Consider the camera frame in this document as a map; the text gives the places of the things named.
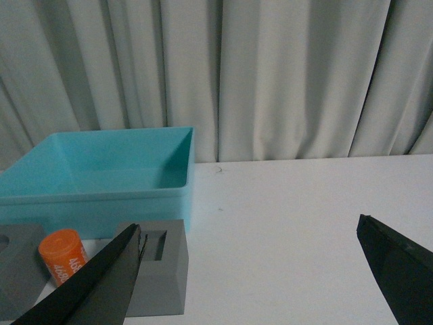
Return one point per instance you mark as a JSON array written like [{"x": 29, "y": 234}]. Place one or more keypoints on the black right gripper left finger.
[{"x": 100, "y": 292}]

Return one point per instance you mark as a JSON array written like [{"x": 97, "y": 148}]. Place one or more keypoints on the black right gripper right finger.
[{"x": 402, "y": 269}]

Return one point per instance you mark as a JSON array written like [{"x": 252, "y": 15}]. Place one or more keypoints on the orange cylinder with white numbers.
[{"x": 63, "y": 253}]

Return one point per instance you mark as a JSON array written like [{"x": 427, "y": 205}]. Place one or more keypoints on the gray block with square hole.
[{"x": 160, "y": 287}]

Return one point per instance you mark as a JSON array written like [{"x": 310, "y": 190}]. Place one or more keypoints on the gray block with round hole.
[{"x": 23, "y": 272}]

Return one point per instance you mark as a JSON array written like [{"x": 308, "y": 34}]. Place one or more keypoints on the light blue plastic box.
[{"x": 91, "y": 181}]

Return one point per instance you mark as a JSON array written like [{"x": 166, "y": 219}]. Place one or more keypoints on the white pleated curtain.
[{"x": 258, "y": 80}]

